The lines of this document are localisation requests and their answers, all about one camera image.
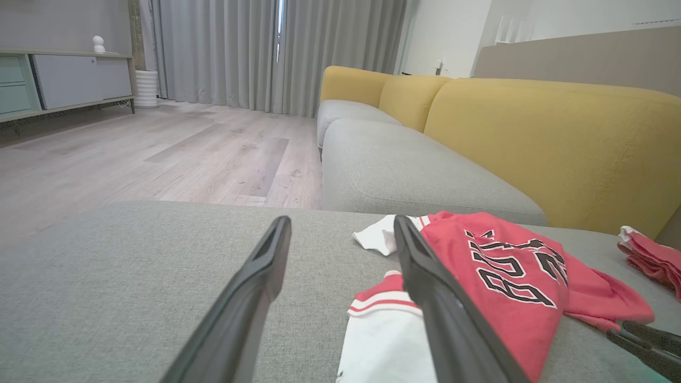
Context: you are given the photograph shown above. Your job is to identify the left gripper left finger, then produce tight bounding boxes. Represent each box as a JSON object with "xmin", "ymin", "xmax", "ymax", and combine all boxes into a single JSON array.
[{"xmin": 160, "ymin": 215, "xmax": 293, "ymax": 383}]

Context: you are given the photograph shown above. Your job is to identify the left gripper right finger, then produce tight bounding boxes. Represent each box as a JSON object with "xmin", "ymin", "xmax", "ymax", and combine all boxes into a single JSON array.
[{"xmin": 394, "ymin": 215, "xmax": 533, "ymax": 383}]

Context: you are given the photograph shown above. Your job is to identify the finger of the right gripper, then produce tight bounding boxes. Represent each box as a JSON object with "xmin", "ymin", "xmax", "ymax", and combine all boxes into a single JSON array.
[
  {"xmin": 619, "ymin": 320, "xmax": 681, "ymax": 353},
  {"xmin": 607, "ymin": 329, "xmax": 681, "ymax": 381}
]

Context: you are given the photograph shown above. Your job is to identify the red shorts white stripe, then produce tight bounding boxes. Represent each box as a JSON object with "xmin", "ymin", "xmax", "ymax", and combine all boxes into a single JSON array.
[{"xmin": 617, "ymin": 226, "xmax": 681, "ymax": 301}]

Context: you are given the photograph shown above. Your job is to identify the red basketball jersey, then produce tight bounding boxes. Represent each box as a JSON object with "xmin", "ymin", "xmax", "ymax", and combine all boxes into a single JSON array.
[{"xmin": 335, "ymin": 210, "xmax": 656, "ymax": 383}]

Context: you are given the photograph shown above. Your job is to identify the yellow sofa back cushion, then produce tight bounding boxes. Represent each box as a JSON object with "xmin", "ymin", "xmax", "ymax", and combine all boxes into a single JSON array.
[
  {"xmin": 320, "ymin": 65, "xmax": 394, "ymax": 107},
  {"xmin": 424, "ymin": 79, "xmax": 681, "ymax": 240},
  {"xmin": 379, "ymin": 74, "xmax": 453, "ymax": 134}
]

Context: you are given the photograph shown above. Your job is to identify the white ribbed cylinder appliance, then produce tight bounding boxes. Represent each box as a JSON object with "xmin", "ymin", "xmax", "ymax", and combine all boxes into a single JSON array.
[{"xmin": 134, "ymin": 70, "xmax": 159, "ymax": 109}]

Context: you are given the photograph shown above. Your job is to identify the grey pleated curtain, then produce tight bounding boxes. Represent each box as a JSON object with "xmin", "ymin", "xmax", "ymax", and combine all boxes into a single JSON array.
[
  {"xmin": 152, "ymin": 0, "xmax": 278, "ymax": 113},
  {"xmin": 284, "ymin": 0, "xmax": 408, "ymax": 119}
]

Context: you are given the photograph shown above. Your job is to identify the taupe low partition panel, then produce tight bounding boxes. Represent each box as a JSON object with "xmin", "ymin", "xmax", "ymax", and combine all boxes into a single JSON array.
[{"xmin": 474, "ymin": 26, "xmax": 681, "ymax": 97}]

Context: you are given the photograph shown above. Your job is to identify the grey and green sideboard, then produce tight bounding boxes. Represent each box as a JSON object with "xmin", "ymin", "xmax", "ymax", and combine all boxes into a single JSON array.
[{"xmin": 0, "ymin": 48, "xmax": 135, "ymax": 126}]

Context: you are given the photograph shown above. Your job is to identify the white upright boards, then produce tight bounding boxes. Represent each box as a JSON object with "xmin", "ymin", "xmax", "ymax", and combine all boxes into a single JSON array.
[{"xmin": 494, "ymin": 15, "xmax": 535, "ymax": 45}]

